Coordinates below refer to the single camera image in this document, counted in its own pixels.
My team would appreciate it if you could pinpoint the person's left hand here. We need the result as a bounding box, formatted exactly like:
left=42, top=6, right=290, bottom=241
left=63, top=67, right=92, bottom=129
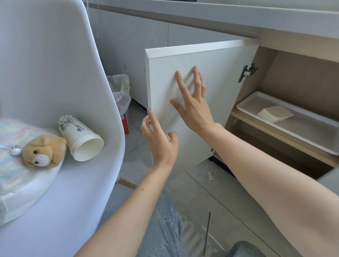
left=141, top=108, right=179, bottom=169

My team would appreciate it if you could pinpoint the person's right hand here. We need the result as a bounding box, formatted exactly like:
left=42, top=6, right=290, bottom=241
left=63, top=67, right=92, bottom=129
left=170, top=66, right=216, bottom=134

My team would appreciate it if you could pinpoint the white cabinet door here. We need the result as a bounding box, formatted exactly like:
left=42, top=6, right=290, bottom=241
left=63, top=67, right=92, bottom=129
left=144, top=39, right=260, bottom=184

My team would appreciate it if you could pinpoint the person's left forearm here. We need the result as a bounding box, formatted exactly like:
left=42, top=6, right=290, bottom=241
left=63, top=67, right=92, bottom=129
left=74, top=162, right=176, bottom=257

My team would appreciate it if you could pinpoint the person's right forearm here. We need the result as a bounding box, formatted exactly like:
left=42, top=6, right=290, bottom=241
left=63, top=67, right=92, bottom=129
left=197, top=122, right=339, bottom=257

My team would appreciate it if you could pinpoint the red box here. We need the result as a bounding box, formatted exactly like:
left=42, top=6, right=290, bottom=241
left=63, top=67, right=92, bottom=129
left=120, top=112, right=130, bottom=135

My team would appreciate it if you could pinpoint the metal door hinge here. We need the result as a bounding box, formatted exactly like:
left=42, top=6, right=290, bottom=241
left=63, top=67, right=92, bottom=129
left=237, top=63, right=259, bottom=83

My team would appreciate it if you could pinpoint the white plastic bag bin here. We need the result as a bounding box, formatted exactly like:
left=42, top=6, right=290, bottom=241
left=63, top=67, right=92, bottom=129
left=106, top=74, right=132, bottom=117

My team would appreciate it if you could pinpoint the wooden chair leg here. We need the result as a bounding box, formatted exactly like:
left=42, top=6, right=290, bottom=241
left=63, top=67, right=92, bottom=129
left=117, top=177, right=138, bottom=190

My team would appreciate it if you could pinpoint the grey cabinet with countertop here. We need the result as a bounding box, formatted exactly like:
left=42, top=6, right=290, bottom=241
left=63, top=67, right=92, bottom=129
left=87, top=0, right=339, bottom=183

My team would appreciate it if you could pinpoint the stack of white napkins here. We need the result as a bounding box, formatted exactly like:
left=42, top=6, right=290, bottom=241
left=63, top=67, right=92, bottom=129
left=256, top=105, right=295, bottom=123

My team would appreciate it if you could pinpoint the wooden cabinet shelf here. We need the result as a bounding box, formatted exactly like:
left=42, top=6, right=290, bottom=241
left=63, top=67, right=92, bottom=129
left=229, top=108, right=339, bottom=169

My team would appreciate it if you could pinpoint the white printed paper cup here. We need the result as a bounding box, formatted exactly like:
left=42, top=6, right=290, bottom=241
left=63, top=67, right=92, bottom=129
left=57, top=114, right=105, bottom=162

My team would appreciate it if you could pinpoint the thin black rod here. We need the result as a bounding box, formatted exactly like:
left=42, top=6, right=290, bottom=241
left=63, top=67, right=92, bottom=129
left=204, top=212, right=211, bottom=255

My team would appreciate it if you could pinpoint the white plastic tray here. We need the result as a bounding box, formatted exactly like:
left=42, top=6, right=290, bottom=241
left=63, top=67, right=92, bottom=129
left=235, top=91, right=339, bottom=156

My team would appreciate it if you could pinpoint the white plastic chair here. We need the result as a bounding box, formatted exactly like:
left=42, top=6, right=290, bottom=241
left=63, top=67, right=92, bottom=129
left=0, top=0, right=126, bottom=257

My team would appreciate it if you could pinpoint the tan plush dog toy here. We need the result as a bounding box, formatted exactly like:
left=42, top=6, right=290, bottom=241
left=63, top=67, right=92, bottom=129
left=21, top=134, right=68, bottom=169

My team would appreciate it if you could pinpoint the pastel striped seat cushion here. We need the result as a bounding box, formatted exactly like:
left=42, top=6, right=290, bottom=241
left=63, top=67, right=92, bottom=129
left=0, top=118, right=64, bottom=226

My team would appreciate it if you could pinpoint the silver keychain charm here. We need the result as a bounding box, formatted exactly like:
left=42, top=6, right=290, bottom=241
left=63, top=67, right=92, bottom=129
left=0, top=144, right=24, bottom=157

